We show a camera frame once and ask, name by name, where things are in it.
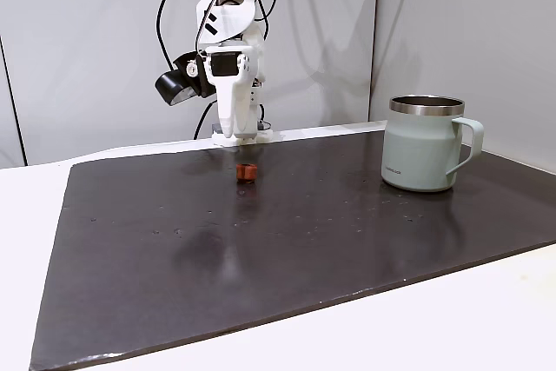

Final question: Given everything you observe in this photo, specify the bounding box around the small red cube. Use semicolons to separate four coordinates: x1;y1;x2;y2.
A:
235;162;259;185

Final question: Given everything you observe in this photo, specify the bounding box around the black table mat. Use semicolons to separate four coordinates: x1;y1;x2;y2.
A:
29;129;556;371

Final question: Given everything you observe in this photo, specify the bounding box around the pale green steel mug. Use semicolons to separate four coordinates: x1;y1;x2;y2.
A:
381;95;485;193

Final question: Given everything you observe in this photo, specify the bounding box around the black camera cable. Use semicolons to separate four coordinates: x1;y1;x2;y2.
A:
156;0;205;70

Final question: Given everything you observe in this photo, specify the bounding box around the black base cable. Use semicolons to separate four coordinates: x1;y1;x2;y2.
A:
193;101;218;140

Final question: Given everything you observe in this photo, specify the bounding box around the black oval camera box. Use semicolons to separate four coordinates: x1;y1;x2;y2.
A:
155;51;214;107

